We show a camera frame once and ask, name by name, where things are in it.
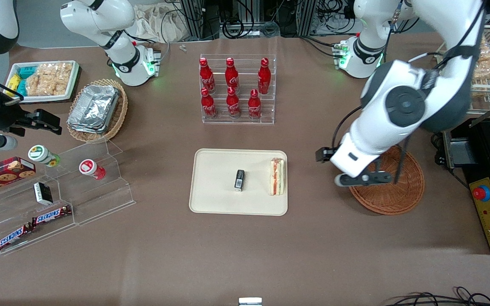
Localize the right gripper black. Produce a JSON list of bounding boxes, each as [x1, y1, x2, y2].
[[0, 94, 63, 136]]

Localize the triangle sandwich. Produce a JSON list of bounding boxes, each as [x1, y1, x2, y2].
[[269, 157, 286, 196]]

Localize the white rectangular snack tray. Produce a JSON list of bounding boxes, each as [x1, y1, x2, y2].
[[8, 60, 80, 103]]

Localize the flat round brown wicker basket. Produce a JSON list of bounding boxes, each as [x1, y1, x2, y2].
[[349, 144, 426, 215]]

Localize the deep oval wicker basket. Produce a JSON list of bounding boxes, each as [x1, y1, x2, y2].
[[67, 78, 129, 143]]

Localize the cream plastic tray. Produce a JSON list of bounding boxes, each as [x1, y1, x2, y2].
[[188, 148, 288, 217]]

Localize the green lid cup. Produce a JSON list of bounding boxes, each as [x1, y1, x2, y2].
[[28, 145, 61, 167]]

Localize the bag of rice crackers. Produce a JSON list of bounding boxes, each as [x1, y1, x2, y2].
[[36, 62, 74, 85], [26, 76, 66, 97]]

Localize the aluminium foil container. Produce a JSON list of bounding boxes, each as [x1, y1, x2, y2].
[[67, 85, 120, 135]]

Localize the red cookie box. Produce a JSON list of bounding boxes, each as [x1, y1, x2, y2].
[[0, 157, 37, 198]]

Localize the red lid cup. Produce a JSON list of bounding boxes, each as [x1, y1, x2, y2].
[[79, 159, 106, 180]]

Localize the black and white carton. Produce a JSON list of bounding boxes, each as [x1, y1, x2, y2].
[[33, 181, 54, 206]]

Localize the Snickers chocolate bar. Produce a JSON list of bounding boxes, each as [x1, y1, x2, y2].
[[0, 223, 33, 252], [31, 205, 72, 226]]

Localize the clear acrylic step display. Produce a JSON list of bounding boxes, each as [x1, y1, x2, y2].
[[0, 138, 136, 256]]

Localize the clear acrylic bottle rack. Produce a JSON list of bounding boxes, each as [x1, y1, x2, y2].
[[199, 54, 277, 125]]

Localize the black countertop appliance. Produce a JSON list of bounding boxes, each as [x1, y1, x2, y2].
[[442, 116, 490, 255]]

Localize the red cola bottle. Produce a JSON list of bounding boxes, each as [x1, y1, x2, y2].
[[257, 57, 272, 95], [199, 57, 216, 94], [248, 89, 263, 120], [226, 86, 242, 119], [225, 57, 240, 90], [200, 87, 218, 119]]

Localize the beige cloth bag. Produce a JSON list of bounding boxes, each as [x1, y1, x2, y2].
[[132, 3, 191, 43]]

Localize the clear bag of fried snacks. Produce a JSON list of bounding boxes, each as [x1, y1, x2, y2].
[[476, 37, 490, 65], [472, 59, 490, 88]]

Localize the black power cable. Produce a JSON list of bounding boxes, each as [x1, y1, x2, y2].
[[430, 133, 471, 190]]

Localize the black floor cable bundle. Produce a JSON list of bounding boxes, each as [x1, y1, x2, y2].
[[382, 286, 490, 306]]

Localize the aluminium profile frame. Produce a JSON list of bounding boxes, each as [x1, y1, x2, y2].
[[179, 0, 319, 40]]

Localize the black coiled cable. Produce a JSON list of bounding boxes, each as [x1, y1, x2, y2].
[[221, 17, 246, 39]]

